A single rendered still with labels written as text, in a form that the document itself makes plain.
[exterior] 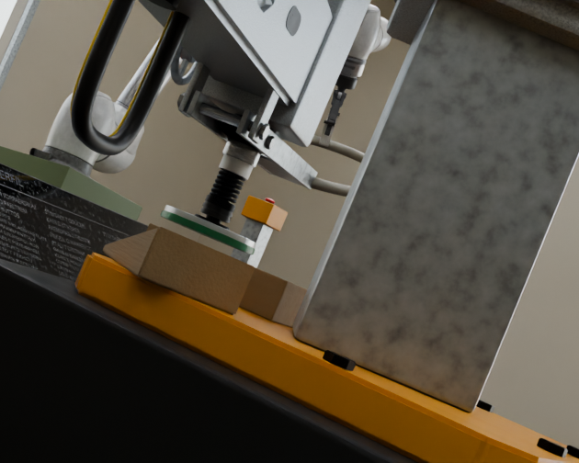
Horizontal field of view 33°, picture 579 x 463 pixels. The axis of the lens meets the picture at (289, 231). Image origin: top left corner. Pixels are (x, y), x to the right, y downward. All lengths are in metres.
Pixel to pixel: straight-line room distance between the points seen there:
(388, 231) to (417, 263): 0.04
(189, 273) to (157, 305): 0.04
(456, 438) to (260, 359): 0.18
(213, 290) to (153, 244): 0.07
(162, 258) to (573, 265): 7.56
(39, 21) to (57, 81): 0.52
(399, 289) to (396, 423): 0.21
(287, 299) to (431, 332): 0.24
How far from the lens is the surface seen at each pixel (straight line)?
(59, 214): 1.51
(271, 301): 1.14
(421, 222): 0.97
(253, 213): 3.62
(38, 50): 7.99
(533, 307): 8.38
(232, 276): 0.91
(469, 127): 0.98
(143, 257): 0.89
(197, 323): 0.87
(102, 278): 0.94
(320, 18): 2.02
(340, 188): 2.58
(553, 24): 0.99
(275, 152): 2.17
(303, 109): 2.08
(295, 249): 9.37
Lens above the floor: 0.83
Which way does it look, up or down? 3 degrees up
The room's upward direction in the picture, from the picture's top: 23 degrees clockwise
